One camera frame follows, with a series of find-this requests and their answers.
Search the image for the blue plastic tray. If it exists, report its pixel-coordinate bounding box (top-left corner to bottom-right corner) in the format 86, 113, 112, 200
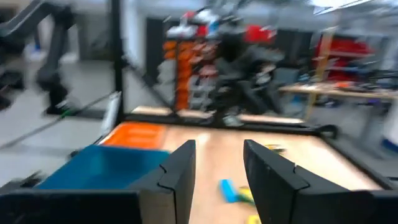
36, 144, 172, 190

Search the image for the yellow Crayola crayon box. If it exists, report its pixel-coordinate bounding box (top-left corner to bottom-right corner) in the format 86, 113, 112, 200
238, 185, 255, 205
264, 143, 286, 156

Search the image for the red cabinet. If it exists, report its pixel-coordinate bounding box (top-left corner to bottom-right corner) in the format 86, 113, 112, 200
314, 37, 373, 82

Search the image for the blue eraser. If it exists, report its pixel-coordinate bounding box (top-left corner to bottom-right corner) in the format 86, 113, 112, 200
218, 179, 241, 203

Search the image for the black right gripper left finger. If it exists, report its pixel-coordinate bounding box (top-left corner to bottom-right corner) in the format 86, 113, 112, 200
127, 139, 197, 224

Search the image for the white plate on frame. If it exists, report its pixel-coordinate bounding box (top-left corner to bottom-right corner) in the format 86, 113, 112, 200
100, 91, 123, 135

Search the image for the black aluminium table frame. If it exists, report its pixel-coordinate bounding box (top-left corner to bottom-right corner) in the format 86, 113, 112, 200
110, 0, 340, 139

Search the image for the orange plastic tray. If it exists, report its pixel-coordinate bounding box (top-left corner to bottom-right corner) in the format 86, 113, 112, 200
101, 121, 168, 151

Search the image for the storage rack with orange bins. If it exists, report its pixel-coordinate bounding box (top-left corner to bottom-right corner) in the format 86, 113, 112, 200
157, 39, 219, 111

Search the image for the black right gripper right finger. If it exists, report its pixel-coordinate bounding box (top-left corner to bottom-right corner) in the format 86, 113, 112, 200
243, 139, 374, 224

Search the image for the wooden workbench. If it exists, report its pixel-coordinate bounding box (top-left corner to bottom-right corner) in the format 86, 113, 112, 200
278, 80, 398, 101

